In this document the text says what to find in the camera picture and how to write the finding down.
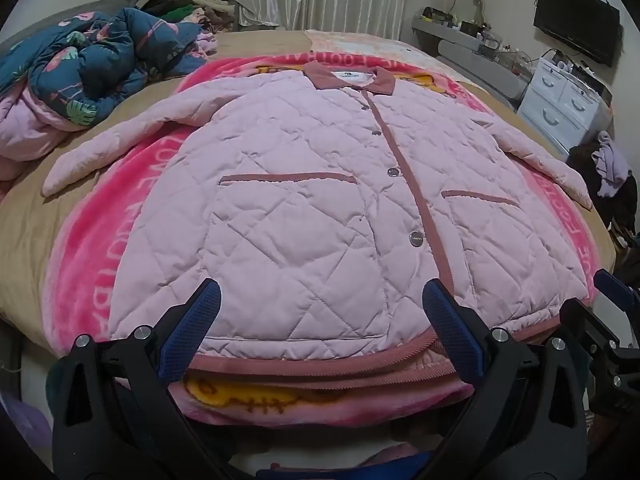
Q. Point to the pink printed fleece blanket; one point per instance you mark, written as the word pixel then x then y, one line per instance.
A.
pixel 85 280

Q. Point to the peach cartoon blanket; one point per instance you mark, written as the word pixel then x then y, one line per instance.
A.
pixel 350 40

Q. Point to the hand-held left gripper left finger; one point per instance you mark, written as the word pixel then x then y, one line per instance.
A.
pixel 192 330

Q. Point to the pile of folded clothes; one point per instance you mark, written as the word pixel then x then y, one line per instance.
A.
pixel 195 10

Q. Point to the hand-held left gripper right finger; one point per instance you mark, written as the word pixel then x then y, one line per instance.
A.
pixel 452 332

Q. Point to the grey padded headboard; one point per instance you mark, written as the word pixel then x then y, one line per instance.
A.
pixel 60 17

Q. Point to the dark clothes heap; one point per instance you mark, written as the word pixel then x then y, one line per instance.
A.
pixel 587 170

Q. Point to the small items on cabinet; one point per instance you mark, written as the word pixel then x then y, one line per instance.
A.
pixel 570 62

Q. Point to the white drawer cabinet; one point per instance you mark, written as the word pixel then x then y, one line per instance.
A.
pixel 565 105

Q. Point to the blue floral duvet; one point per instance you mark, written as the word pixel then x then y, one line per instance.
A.
pixel 100 65

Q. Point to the grey padded bedside shelf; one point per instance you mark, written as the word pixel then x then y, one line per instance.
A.
pixel 480 65

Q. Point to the pink quilted jacket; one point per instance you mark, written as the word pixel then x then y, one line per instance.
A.
pixel 300 210

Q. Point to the black flat television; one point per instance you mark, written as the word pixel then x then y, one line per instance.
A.
pixel 575 22

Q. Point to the purple garment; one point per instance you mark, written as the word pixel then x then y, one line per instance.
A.
pixel 612 165

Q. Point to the bed with tan sheet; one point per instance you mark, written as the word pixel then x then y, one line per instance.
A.
pixel 30 220

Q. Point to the assorted small shelf clutter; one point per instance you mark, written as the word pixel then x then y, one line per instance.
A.
pixel 475 30

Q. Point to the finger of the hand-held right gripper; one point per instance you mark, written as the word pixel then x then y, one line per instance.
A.
pixel 620 290
pixel 585 320

